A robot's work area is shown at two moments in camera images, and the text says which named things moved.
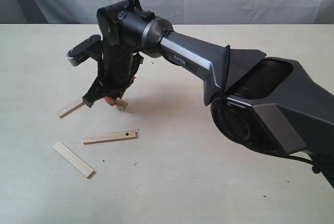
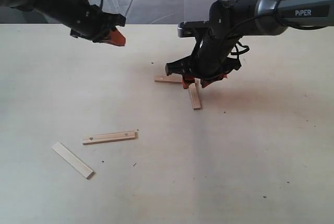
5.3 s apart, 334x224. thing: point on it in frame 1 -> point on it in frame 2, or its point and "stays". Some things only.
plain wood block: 73,159 stays
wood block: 121,104 -> 195,89
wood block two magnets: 132,134 stays
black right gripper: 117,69 -> 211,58
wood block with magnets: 69,108 -> 176,78
